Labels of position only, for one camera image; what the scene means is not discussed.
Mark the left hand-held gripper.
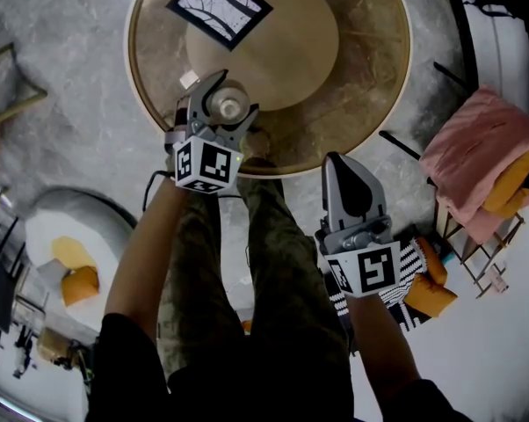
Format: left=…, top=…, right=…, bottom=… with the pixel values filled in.
left=172, top=69, right=260, bottom=195

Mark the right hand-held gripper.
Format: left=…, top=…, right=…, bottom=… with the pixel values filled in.
left=315, top=151, right=402, bottom=299

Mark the small round white object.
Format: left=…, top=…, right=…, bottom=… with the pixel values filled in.
left=207, top=79, right=251, bottom=127

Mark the person's left forearm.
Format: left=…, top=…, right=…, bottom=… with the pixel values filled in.
left=104, top=178, right=191, bottom=346

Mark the person's right forearm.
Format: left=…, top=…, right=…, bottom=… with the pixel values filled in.
left=345, top=295, right=422, bottom=406

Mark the black white striped cloth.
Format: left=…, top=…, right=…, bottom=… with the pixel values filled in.
left=328, top=237, right=431, bottom=336

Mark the black framed picture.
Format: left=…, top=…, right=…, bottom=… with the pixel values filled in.
left=165, top=0, right=274, bottom=52

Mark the large orange cushion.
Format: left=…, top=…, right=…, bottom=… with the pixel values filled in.
left=404, top=237, right=459, bottom=320

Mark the wooden side rack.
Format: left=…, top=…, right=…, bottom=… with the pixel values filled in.
left=433, top=182, right=525, bottom=299

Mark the mustard pillow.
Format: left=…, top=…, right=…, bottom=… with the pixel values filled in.
left=482, top=145, right=529, bottom=214

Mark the grey white beanbag chair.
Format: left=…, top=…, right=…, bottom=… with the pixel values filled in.
left=25, top=186, right=138, bottom=329

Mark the small pink item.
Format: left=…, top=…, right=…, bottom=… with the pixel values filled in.
left=488, top=268, right=510, bottom=292

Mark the person's black shirt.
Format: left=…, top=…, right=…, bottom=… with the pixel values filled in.
left=86, top=312, right=467, bottom=422

